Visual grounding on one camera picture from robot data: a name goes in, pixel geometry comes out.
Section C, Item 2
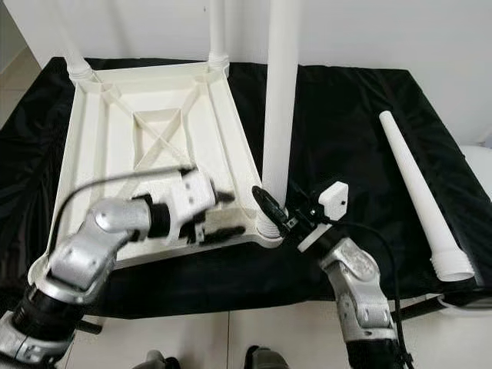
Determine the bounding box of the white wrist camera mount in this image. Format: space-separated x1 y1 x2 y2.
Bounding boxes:
171 171 220 229
296 181 349 253

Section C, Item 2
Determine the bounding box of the white plastic table top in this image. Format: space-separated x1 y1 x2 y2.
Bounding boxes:
29 60 284 289

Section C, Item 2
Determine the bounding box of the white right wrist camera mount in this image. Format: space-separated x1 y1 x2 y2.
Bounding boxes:
296 181 349 253

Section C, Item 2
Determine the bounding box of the grey robot right foot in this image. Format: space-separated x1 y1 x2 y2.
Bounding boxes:
244 345 291 369

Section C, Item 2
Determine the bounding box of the grey robot left foot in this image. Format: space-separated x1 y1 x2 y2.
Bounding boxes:
141 350 179 369

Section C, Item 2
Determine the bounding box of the black cloth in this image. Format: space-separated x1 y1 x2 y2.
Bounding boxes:
0 56 492 320

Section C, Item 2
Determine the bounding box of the grey robot foot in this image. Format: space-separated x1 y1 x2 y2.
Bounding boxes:
141 350 179 369
244 345 291 369

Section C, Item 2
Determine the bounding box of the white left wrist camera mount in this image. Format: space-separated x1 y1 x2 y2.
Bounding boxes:
171 171 220 229

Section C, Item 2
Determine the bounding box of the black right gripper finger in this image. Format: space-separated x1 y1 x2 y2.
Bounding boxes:
251 185 298 231

